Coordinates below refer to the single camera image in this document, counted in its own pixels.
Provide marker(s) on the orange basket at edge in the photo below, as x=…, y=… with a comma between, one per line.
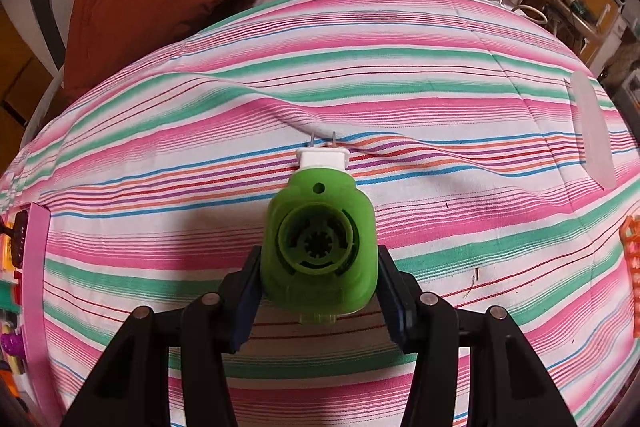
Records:
x=630, y=239

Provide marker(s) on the green plastic plug-in device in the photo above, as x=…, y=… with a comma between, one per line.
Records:
x=320, y=250

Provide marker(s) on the translucent white tape strip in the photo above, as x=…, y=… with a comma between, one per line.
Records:
x=598, y=154

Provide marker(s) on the purple plastic mold toy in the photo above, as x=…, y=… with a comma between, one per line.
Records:
x=12, y=342

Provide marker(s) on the pink bordered white tray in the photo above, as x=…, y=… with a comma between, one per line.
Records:
x=23, y=253

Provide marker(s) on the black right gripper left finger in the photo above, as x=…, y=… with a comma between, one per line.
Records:
x=129, y=384

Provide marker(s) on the striped pink bed cover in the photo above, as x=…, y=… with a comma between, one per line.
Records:
x=461, y=128

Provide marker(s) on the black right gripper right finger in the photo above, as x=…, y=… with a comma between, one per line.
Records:
x=509, y=385

